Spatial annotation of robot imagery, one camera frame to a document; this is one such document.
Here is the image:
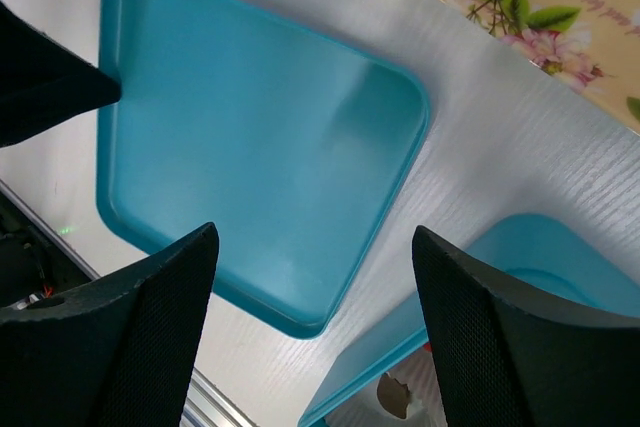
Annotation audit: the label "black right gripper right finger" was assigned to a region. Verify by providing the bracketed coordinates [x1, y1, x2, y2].
[412, 226, 639, 426]

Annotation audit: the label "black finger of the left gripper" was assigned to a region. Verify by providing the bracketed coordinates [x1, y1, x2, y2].
[1, 5, 121, 147]

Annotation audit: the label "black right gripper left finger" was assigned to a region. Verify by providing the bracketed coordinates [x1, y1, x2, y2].
[1, 222, 219, 426]

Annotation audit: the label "teal tin box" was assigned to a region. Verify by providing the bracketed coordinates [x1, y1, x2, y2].
[300, 214, 639, 426]

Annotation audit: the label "teal tin lid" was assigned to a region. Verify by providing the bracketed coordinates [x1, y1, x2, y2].
[96, 0, 430, 339]

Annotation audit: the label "floral serving tray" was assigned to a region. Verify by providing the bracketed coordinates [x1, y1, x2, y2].
[441, 0, 639, 131]

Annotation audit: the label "aluminium rail frame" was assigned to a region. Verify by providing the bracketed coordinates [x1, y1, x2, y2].
[0, 179, 266, 427]

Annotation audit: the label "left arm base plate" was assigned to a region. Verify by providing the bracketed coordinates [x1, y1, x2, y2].
[1, 194, 98, 311]

